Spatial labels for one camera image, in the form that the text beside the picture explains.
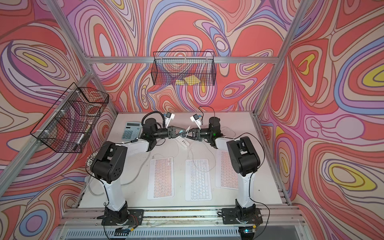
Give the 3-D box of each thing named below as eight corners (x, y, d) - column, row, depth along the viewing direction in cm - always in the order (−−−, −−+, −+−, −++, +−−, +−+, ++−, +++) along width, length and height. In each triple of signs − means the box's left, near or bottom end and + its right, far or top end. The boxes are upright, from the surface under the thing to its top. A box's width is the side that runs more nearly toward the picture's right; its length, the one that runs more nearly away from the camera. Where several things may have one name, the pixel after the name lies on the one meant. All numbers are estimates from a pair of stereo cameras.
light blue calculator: (123, 140, 107) (120, 136, 103) (128, 125, 116) (126, 121, 112) (138, 140, 107) (136, 136, 103) (143, 125, 116) (141, 121, 112)
